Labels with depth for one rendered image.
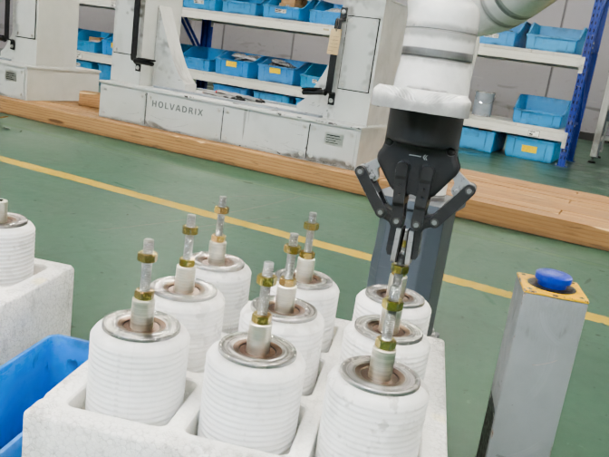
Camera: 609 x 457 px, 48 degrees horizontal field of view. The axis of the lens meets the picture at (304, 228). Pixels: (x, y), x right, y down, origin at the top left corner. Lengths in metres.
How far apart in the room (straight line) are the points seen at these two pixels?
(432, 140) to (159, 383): 0.35
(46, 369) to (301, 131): 2.21
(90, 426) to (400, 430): 0.28
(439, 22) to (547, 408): 0.45
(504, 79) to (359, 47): 6.32
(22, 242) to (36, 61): 3.16
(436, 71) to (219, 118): 2.63
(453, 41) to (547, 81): 8.48
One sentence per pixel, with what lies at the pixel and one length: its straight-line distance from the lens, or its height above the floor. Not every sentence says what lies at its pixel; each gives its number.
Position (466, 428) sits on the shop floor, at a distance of 1.15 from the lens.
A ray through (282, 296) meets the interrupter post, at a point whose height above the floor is 0.27.
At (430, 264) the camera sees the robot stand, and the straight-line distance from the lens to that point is 1.30.
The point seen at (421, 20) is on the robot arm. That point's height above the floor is 0.58.
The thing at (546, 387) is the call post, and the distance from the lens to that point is 0.84.
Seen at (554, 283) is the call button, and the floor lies 0.32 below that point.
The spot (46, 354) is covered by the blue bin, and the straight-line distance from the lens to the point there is 0.99.
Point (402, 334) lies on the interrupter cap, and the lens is 0.77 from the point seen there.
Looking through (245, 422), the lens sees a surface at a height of 0.20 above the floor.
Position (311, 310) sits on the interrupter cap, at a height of 0.25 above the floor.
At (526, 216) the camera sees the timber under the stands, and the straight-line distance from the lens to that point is 2.70.
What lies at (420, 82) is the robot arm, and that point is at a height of 0.52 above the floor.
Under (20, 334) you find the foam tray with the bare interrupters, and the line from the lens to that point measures 0.99.
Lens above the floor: 0.53
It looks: 14 degrees down
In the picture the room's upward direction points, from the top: 8 degrees clockwise
